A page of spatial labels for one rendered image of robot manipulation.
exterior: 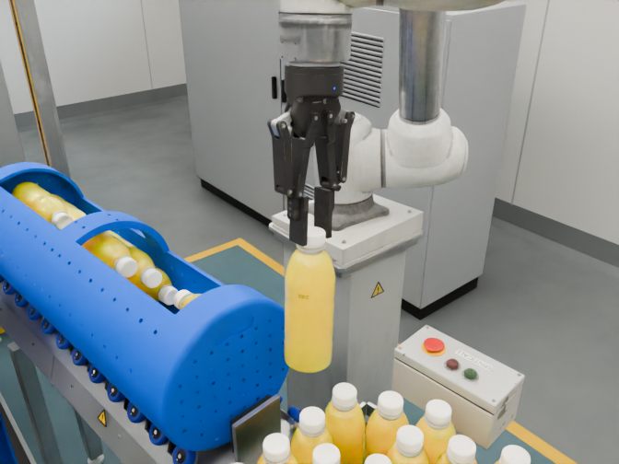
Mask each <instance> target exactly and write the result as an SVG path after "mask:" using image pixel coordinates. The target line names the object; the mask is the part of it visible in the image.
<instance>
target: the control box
mask: <svg viewBox="0 0 619 464"><path fill-rule="evenodd" d="M427 338H438V339H440V340H442V341H443V342H444V349H443V350H442V351H439V352H432V351H429V350H427V348H426V347H425V346H424V341H425V339H427ZM459 350H460V351H461V352H460V351H459ZM463 353H464V354H463ZM465 354H466V355H468V356H466V355H465ZM464 355H465V357H464ZM451 358H454V359H456V360H457V361H458V362H459V367H458V368H457V369H450V368H448V367H447V366H446V362H447V360H448V359H451ZM468 358H469V359H468ZM472 358H473V359H472ZM470 359H472V360H470ZM477 360H478V361H477ZM476 361H477V362H476ZM475 362H476V363H477V364H476V363H475ZM480 362H482V364H481V363H480ZM479 363H480V364H479ZM478 364H479V365H478ZM482 365H483V366H482ZM487 365H488V366H489V367H490V366H491V367H492V368H491V367H490V369H489V367H488V366H487ZM486 366H487V367H486ZM467 368H473V369H474V370H475V371H476V372H477V378H476V379H469V378H467V377H465V376H464V374H463V373H464V370H465V369H467ZM487 368H488V369H487ZM524 378H525V376H524V375H522V374H521V373H519V372H517V371H515V370H513V369H511V368H510V367H508V366H506V365H503V364H501V363H499V362H498V361H496V360H494V359H492V358H490V357H488V356H486V355H484V354H482V353H480V352H478V351H476V350H474V349H473V348H471V347H469V346H467V345H465V344H463V343H461V342H458V341H456V340H454V339H453V338H451V337H450V336H448V335H446V334H444V333H442V332H440V331H437V330H435V329H433V328H431V327H429V326H427V325H426V326H425V327H423V328H422V329H421V330H419V331H418V332H416V333H415V334H414V335H412V336H411V337H410V338H408V339H407V340H406V341H404V342H403V343H401V344H400V345H399V346H398V347H396V348H395V349H394V361H393V372H392V383H391V390H392V391H395V392H397V393H399V394H400V395H401V396H402V397H403V398H405V399H407V400H409V401H410V402H412V403H413V404H414V405H416V406H417V407H419V408H421V409H422V410H424V411H426V405H427V404H428V403H429V402H430V401H431V400H444V401H445V402H447V403H448V404H449V405H450V407H451V417H450V419H451V422H452V424H453V426H454V428H455V430H456V431H458V432H459V433H461V434H462V435H465V436H468V437H470V438H471V439H472V440H473V441H474V442H475V443H476V444H478V445H479V446H481V447H483V448H485V449H488V448H489V447H490V446H491V445H492V444H493V443H494V441H495V440H496V439H497V438H498V437H499V436H500V435H501V434H502V432H503V431H504V430H505V429H506V428H507V427H508V426H509V425H510V423H511V422H512V421H513V420H514V419H515V417H516V413H517V409H518V405H519V401H520V394H521V389H522V384H523V382H524Z"/></svg>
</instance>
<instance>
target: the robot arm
mask: <svg viewBox="0 0 619 464"><path fill-rule="evenodd" d="M504 1H506V0H277V3H278V13H284V14H279V18H278V23H279V58H280V59H281V60H284V61H289V64H285V92H286V96H287V104H286V107H285V113H284V114H283V115H281V116H280V117H278V118H277V119H273V118H271V119H269V120H268V122H267V125H268V128H269V131H270V133H271V136H272V144H273V162H274V190H275V191H276V192H279V193H281V194H284V195H286V197H287V218H288V219H289V240H290V241H292V242H294V243H296V244H298V245H299V246H301V247H304V246H307V243H308V216H309V214H311V215H313V216H314V226H316V227H320V228H322V229H324V230H325V238H331V237H332V231H341V230H343V229H345V228H346V227H349V226H353V225H356V224H359V223H362V222H365V221H368V220H371V219H374V218H377V217H381V216H386V215H389V214H390V209H389V208H388V207H385V206H382V205H380V204H378V203H376V202H374V199H373V191H375V190H377V189H380V188H395V189H412V188H425V187H434V186H438V185H441V184H444V183H447V182H450V181H452V180H455V179H457V178H458V177H459V176H460V175H461V174H462V173H463V172H464V170H465V169H466V165H467V160H468V143H467V140H466V138H465V137H464V134H463V133H462V132H461V131H460V130H459V129H458V128H457V127H454V126H450V117H449V116H448V114H447V113H446V112H445V111H444V110H443V109H442V108H441V107H440V96H441V80H442V64H443V48H444V32H445V26H446V11H469V10H476V9H481V8H486V7H489V6H494V5H497V4H499V3H502V2H504ZM381 5H382V6H390V7H398V8H399V109H398V110H397V111H395V112H394V113H393V114H392V116H391V118H390V121H389V126H388V129H387V130H381V131H380V129H376V128H372V127H371V123H370V121H369V120H368V119H367V118H366V117H364V116H363V115H360V114H358V113H355V112H353V111H350V110H344V109H342V108H341V104H340V101H339V96H341V95H342V94H343V92H344V73H345V67H344V66H343V65H341V64H340V62H346V61H348V60H349V59H350V54H351V33H352V24H353V19H352V16H349V15H352V14H353V9H354V8H360V7H368V6H381ZM290 125H291V127H292V128H291V127H290ZM290 132H291V135H290ZM300 137H302V138H305V139H302V138H300ZM314 143H315V147H314V152H313V167H314V179H315V185H316V186H315V187H314V203H309V196H306V195H304V194H303V193H304V188H305V181H306V176H307V170H308V164H309V158H310V149H311V148H312V147H313V146H314ZM291 144H292V146H291ZM381 170H382V178H381Z"/></svg>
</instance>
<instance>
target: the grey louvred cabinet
mask: <svg viewBox="0 0 619 464"><path fill-rule="evenodd" d="M526 7H527V4H523V3H514V2H506V1H504V2H502V3H499V4H497V5H494V6H489V7H486V8H481V9H476V10H469V11H446V26H445V32H444V48H443V64H442V80H441V96H440V107H441V108H442V109H443V110H444V111H445V112H446V113H447V114H448V116H449V117H450V126H454V127H457V128H458V129H459V130H460V131H461V132H462V133H463V134H464V137H465V138H466V140H467V143H468V160H467V165H466V169H465V170H464V172H463V173H462V174H461V175H460V176H459V177H458V178H457V179H455V180H452V181H450V182H447V183H444V184H441V185H438V186H434V187H425V188H412V189H395V188H380V189H377V190H375V191H373V194H375V195H378V196H380V197H383V198H386V199H388V200H391V201H394V202H397V203H400V204H403V205H406V206H409V207H412V208H414V209H416V210H419V211H422V212H424V214H423V224H422V230H423V236H422V237H421V238H419V239H418V240H417V243H416V244H415V245H413V246H411V247H409V248H407V249H406V254H405V265H404V275H403V294H402V304H401V309H403V310H404V311H406V312H408V313H409V314H411V315H412V316H414V317H416V318H417V319H420V320H421V319H423V318H425V317H427V316H429V315H430V314H432V313H434V312H435V311H437V310H439V309H441V308H442V307H445V306H446V305H447V304H449V303H451V302H452V301H454V300H456V299H458V298H459V297H461V296H463V295H465V294H467V293H469V292H470V291H472V290H474V288H476V287H477V282H478V276H480V275H482V274H483V268H484V263H485V253H486V247H487V241H488V236H489V230H490V225H491V219H492V213H493V208H494V202H495V197H496V186H497V180H498V174H499V169H500V163H501V157H502V152H503V146H504V141H505V135H506V130H507V124H508V114H509V108H510V102H511V97H512V91H513V86H514V80H515V74H516V68H517V62H518V57H519V51H520V41H521V35H522V30H523V24H524V18H525V13H526ZM179 10H180V19H181V36H182V46H183V55H184V64H185V74H186V83H187V92H188V101H189V111H190V120H191V129H192V139H193V157H194V166H195V175H196V176H198V177H199V178H201V183H202V187H204V188H205V189H207V190H208V191H210V192H212V193H213V194H215V195H216V196H218V197H220V198H221V199H223V200H224V201H226V202H228V203H230V204H232V205H233V206H235V207H236V208H238V209H240V210H241V211H242V212H244V213H245V214H247V215H249V216H251V217H252V218H254V219H256V220H257V221H259V222H261V223H262V224H264V225H265V226H268V227H269V224H270V223H273V222H272V215H276V214H279V213H282V212H284V211H286V210H287V197H286V195H284V194H281V193H279V192H276V191H275V190H274V162H273V144H272V136H271V133H270V131H269V128H268V125H267V122H268V120H269V119H271V118H273V119H277V118H278V117H280V116H281V115H283V114H284V113H285V107H286V104H287V96H286V92H285V64H289V61H284V60H281V59H280V58H279V23H278V18H279V14H284V13H278V3H277V0H179ZM349 16H352V19H353V24H352V33H351V54H350V59H349V60H348V61H346V62H340V64H341V65H343V66H344V67H345V73H344V92H343V94H342V95H341V96H339V101H340V104H341V108H342V109H344V110H350V111H353V112H355V113H358V114H360V115H363V116H364V117H366V118H367V119H368V120H369V121H370V123H371V127H372V128H376V129H380V131H381V130H387V129H388V126H389V121H390V118H391V116H392V114H393V113H394V112H395V111H397V110H398V109H399V8H398V7H390V6H382V5H381V6H368V7H360V8H354V9H353V14H352V15H349Z"/></svg>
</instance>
